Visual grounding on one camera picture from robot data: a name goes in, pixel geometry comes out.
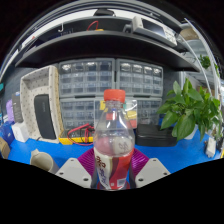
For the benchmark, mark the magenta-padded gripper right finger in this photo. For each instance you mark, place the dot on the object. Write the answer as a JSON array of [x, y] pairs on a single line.
[[151, 171]]

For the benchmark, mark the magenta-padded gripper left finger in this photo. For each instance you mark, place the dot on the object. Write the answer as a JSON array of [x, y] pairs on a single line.
[[75, 173]]

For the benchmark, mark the clear red-capped drink bottle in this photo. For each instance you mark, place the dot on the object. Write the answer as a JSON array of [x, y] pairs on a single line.
[[113, 156]]

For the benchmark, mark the yellow multimeter with red leads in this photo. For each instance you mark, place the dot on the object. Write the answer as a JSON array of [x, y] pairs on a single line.
[[75, 138]]

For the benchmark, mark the cream and grey mug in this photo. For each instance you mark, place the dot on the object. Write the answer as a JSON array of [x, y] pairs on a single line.
[[41, 161]]

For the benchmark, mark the flat black case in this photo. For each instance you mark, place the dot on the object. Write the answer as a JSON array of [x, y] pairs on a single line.
[[153, 135]]

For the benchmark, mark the grey small-parts drawer cabinet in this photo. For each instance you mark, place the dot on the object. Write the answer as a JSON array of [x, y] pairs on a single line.
[[148, 110], [78, 111], [86, 78], [140, 78]]

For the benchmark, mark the white plug adapter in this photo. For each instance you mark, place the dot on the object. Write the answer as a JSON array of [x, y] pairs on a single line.
[[210, 146]]

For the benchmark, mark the white cardboard box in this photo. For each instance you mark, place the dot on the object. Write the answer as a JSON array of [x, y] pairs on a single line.
[[20, 131]]

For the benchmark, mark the green potted plant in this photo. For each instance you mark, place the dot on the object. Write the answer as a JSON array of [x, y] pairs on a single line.
[[186, 110]]

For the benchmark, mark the dark grey upright box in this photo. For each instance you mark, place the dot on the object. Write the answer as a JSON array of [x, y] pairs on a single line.
[[17, 106]]

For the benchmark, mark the white dotted storage tray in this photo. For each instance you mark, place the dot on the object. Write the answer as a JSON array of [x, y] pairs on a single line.
[[40, 80]]

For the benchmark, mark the dark wall shelf unit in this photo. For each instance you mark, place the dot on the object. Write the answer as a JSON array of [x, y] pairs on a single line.
[[100, 45]]

